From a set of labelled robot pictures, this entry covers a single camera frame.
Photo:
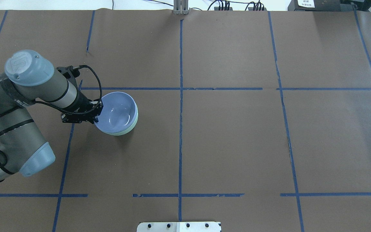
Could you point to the green bowl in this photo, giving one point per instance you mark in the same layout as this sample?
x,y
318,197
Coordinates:
x,y
121,122

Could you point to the blue bowl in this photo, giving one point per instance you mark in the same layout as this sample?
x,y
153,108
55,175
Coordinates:
x,y
119,100

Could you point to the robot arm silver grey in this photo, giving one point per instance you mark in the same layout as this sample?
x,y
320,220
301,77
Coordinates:
x,y
29,79

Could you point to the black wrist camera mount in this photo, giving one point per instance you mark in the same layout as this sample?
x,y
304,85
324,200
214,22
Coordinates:
x,y
70,73

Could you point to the black box device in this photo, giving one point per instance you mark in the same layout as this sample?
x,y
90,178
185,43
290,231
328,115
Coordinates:
x,y
319,5

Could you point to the white pedestal column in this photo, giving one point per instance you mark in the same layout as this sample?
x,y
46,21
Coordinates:
x,y
190,226

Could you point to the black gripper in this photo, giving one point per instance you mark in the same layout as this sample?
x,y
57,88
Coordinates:
x,y
83,104

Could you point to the aluminium frame post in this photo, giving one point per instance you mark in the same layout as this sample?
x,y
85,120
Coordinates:
x,y
181,7

